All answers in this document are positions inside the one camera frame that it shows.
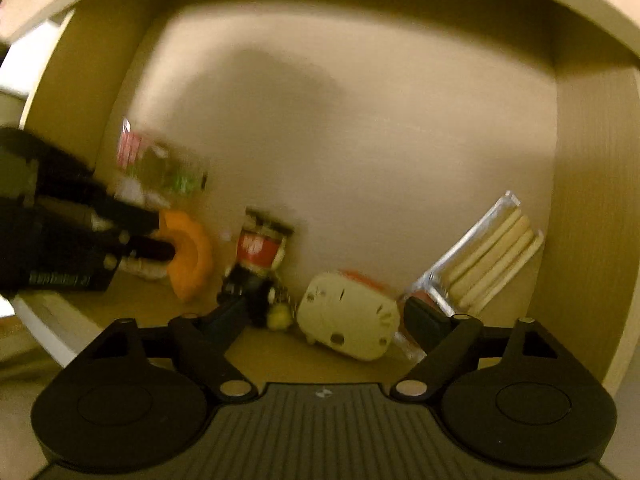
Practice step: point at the small yellow ball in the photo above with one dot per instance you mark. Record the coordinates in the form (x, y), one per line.
(278, 318)

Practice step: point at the clear printed plastic wrapper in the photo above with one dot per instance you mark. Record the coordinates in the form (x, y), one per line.
(155, 165)

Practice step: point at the red bodied figurine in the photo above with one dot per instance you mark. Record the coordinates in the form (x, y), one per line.
(260, 247)

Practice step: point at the orange capsule half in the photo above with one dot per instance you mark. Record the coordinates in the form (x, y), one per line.
(192, 255)

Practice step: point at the biscuit stick pack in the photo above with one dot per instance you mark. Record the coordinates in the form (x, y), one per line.
(490, 255)

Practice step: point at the small black toy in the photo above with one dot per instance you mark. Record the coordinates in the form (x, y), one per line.
(260, 295)

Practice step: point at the cream yellow toy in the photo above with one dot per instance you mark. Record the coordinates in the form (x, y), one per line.
(350, 317)

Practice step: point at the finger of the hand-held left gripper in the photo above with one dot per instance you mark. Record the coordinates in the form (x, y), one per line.
(147, 250)
(135, 220)

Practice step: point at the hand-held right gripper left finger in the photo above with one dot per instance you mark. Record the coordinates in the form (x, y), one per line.
(235, 312)

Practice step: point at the white drawer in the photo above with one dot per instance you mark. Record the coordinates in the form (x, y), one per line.
(350, 135)

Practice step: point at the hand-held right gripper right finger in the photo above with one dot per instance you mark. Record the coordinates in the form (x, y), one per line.
(417, 315)

